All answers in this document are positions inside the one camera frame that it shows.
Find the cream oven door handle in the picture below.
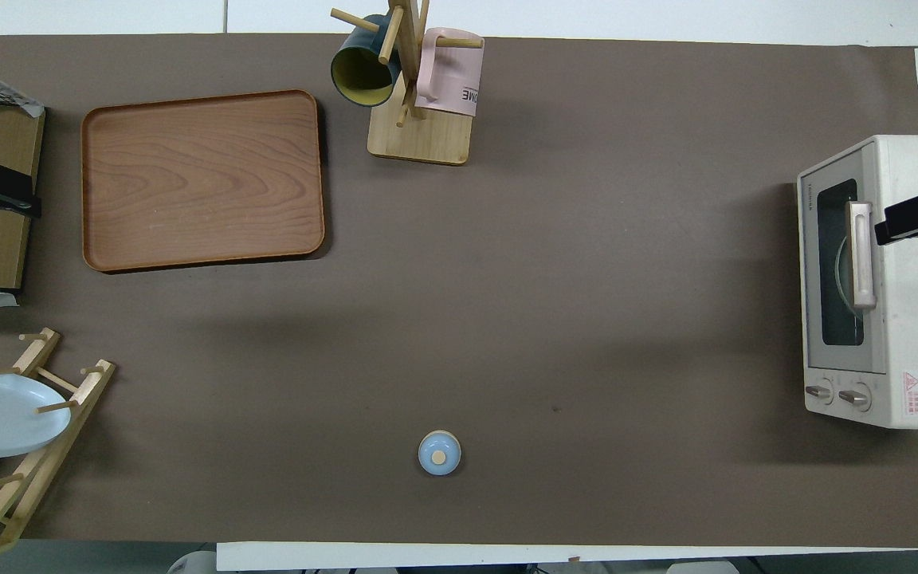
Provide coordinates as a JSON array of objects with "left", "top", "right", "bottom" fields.
[{"left": 846, "top": 201, "right": 878, "bottom": 310}]

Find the glass oven door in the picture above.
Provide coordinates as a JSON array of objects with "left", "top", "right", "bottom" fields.
[{"left": 798, "top": 142, "right": 889, "bottom": 375}]

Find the wooden dish rack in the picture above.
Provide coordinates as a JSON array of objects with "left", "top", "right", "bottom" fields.
[{"left": 0, "top": 327, "right": 117, "bottom": 571}]

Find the wooden serving tray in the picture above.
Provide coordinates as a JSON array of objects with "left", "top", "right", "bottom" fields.
[{"left": 80, "top": 89, "right": 326, "bottom": 274}]

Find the dark green mug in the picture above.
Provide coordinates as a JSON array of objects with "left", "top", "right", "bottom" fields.
[{"left": 330, "top": 14, "right": 404, "bottom": 108}]

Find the brown table mat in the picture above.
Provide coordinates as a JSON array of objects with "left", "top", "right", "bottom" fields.
[{"left": 0, "top": 33, "right": 918, "bottom": 551}]

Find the wooden mug tree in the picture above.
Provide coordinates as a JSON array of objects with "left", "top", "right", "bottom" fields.
[{"left": 330, "top": 0, "right": 485, "bottom": 167}]

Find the pink mug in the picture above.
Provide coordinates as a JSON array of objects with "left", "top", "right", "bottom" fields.
[{"left": 414, "top": 27, "right": 485, "bottom": 118}]

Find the small blue lidded jar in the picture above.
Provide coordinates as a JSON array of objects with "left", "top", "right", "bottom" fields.
[{"left": 418, "top": 430, "right": 462, "bottom": 478}]

